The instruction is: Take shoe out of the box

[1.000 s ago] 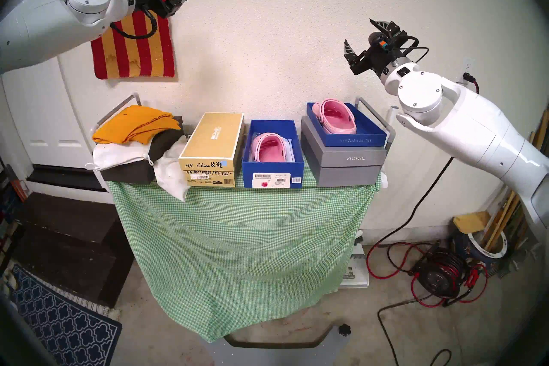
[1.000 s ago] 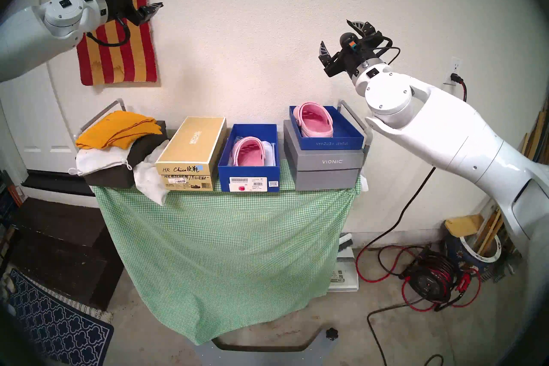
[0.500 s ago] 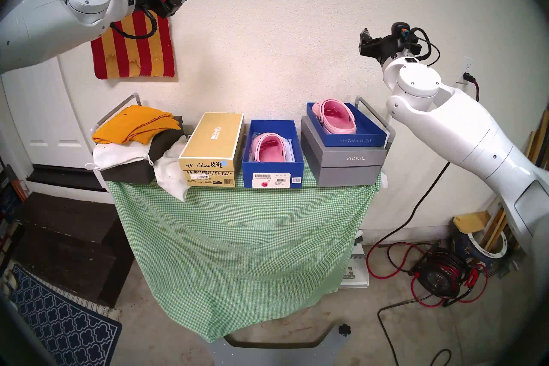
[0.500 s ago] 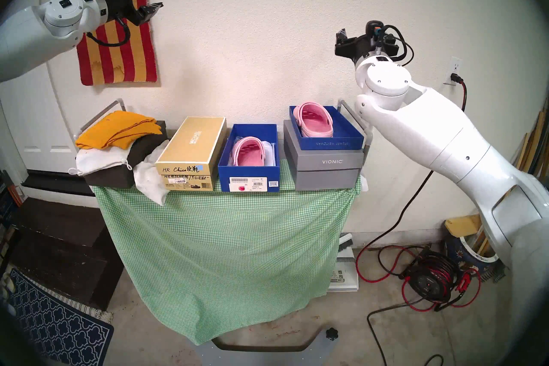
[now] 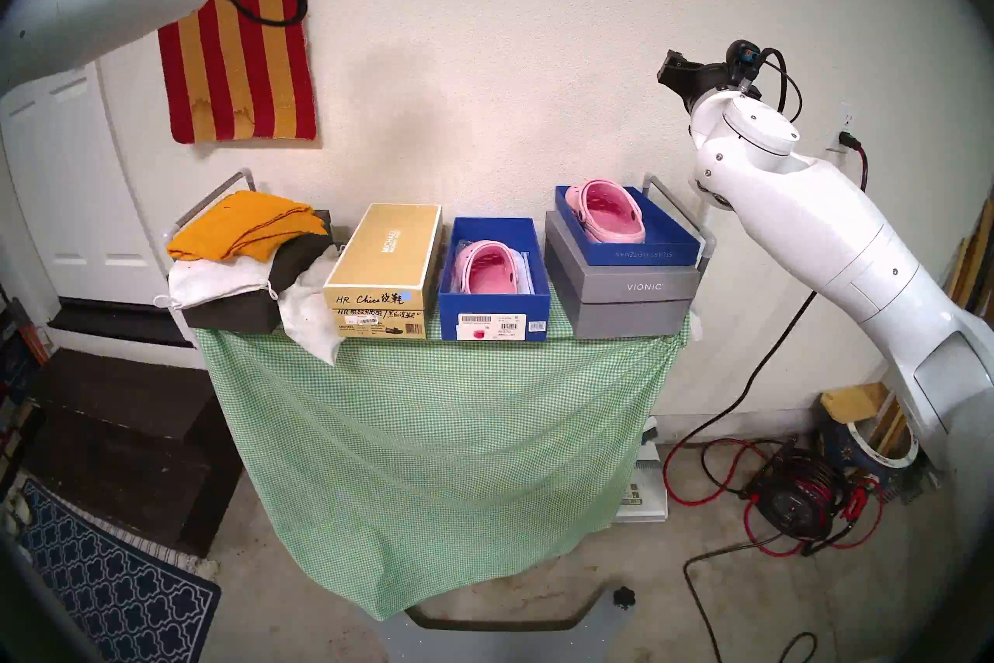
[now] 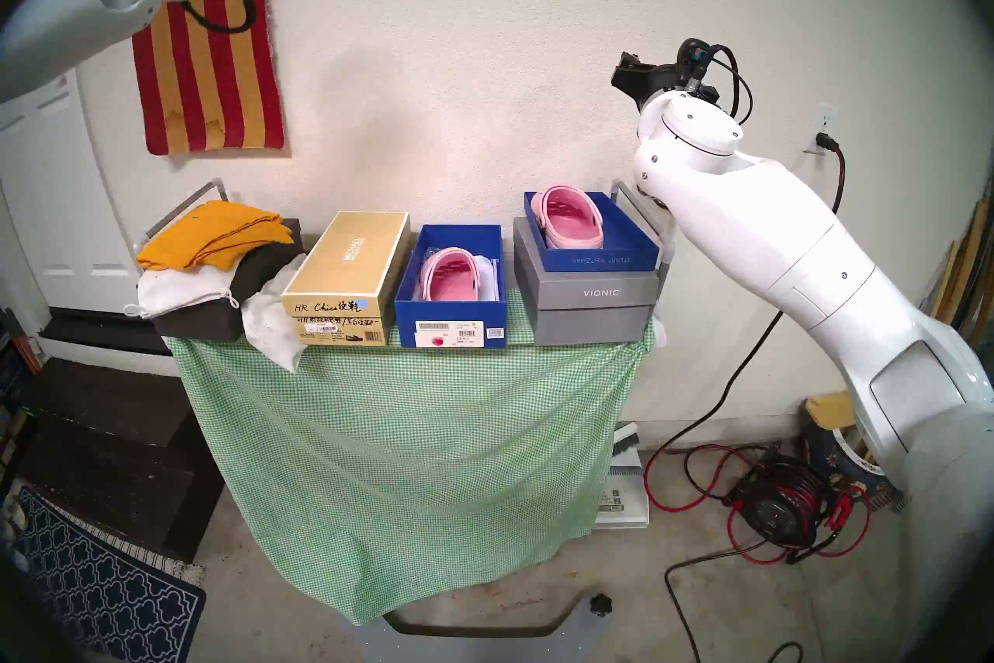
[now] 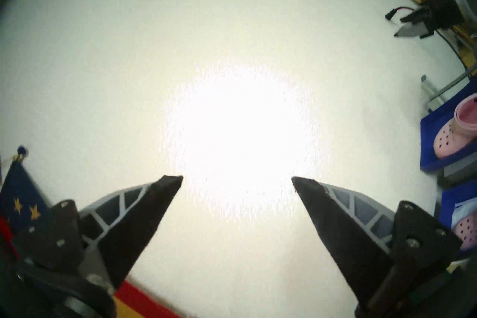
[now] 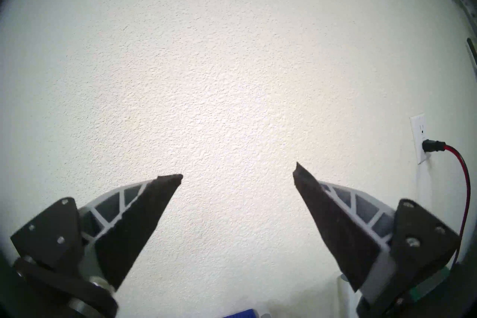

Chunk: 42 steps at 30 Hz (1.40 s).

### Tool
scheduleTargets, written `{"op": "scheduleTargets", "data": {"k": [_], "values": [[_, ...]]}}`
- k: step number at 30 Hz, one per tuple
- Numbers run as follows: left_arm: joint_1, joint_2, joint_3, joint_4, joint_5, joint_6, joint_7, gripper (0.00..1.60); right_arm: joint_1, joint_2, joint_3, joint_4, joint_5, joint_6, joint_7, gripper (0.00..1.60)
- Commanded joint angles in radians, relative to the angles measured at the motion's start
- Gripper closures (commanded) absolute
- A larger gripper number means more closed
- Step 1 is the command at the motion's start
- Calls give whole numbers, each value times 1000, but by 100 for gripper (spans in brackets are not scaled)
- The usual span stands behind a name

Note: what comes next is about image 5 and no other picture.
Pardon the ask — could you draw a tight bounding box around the white drawstring dust bag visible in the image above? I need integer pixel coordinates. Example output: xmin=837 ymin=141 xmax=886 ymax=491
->
xmin=154 ymin=254 xmax=280 ymax=313

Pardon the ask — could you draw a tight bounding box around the open blue shoe box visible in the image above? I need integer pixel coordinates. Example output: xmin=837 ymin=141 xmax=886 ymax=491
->
xmin=438 ymin=217 xmax=551 ymax=342

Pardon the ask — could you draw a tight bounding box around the yellow dustpan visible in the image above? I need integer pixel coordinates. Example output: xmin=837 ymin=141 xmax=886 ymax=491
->
xmin=821 ymin=383 xmax=890 ymax=423

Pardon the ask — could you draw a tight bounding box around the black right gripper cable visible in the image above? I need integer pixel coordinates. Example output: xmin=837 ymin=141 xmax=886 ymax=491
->
xmin=742 ymin=44 xmax=805 ymax=124

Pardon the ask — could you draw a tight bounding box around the dark wooden step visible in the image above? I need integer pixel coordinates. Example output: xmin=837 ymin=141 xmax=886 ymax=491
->
xmin=23 ymin=347 xmax=245 ymax=557

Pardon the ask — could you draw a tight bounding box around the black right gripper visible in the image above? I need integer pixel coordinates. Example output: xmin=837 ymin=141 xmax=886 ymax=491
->
xmin=658 ymin=40 xmax=766 ymax=115

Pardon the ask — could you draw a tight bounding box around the black floor cable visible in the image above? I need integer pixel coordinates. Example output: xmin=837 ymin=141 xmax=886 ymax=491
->
xmin=683 ymin=533 xmax=820 ymax=663

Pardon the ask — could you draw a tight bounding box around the blue shoe box lid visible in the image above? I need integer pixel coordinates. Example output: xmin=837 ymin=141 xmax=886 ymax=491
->
xmin=554 ymin=185 xmax=702 ymax=270

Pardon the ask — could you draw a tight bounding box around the pink clog shoe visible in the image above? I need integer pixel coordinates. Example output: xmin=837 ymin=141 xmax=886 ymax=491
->
xmin=565 ymin=179 xmax=647 ymax=245
xmin=453 ymin=240 xmax=520 ymax=296

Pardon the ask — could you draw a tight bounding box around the crumpled white cloth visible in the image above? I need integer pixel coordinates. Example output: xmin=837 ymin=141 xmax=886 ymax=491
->
xmin=277 ymin=250 xmax=346 ymax=367

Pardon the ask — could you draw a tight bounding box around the grey cart handle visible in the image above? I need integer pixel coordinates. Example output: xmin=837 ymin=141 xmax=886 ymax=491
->
xmin=641 ymin=174 xmax=717 ymax=274
xmin=172 ymin=168 xmax=257 ymax=239

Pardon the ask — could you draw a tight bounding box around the blue white ceramic pot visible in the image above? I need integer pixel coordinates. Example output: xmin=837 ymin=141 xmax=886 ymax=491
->
xmin=823 ymin=417 xmax=921 ymax=491

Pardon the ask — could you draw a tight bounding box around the white panel door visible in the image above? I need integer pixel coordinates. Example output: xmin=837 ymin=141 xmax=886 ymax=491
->
xmin=0 ymin=67 xmax=179 ymax=348

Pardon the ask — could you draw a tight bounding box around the red yellow striped flag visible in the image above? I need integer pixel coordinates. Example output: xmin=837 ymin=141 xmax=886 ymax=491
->
xmin=155 ymin=0 xmax=319 ymax=145

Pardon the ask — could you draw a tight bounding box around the black cable along wall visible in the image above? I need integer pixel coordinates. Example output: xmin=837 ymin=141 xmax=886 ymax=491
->
xmin=664 ymin=290 xmax=818 ymax=460

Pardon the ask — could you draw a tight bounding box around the black cable reel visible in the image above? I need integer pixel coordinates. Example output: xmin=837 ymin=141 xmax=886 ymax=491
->
xmin=749 ymin=456 xmax=847 ymax=542

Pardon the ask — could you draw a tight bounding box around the orange cloth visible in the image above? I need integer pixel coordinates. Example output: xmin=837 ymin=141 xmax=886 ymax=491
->
xmin=168 ymin=191 xmax=331 ymax=262

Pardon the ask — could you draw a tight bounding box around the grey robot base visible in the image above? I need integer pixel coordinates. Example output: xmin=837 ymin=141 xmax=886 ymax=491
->
xmin=381 ymin=584 xmax=638 ymax=663

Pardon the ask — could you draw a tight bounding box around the gold shoe box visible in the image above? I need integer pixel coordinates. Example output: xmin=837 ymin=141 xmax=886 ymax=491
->
xmin=323 ymin=203 xmax=443 ymax=340

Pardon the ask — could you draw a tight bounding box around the grey Vionic shoe box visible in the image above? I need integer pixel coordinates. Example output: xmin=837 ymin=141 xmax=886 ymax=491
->
xmin=544 ymin=211 xmax=700 ymax=340

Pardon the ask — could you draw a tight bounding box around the blue patterned rug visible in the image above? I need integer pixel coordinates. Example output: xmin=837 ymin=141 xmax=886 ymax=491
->
xmin=8 ymin=479 xmax=222 ymax=663

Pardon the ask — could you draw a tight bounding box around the green checkered tablecloth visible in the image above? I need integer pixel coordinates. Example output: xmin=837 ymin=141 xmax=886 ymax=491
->
xmin=193 ymin=281 xmax=692 ymax=622

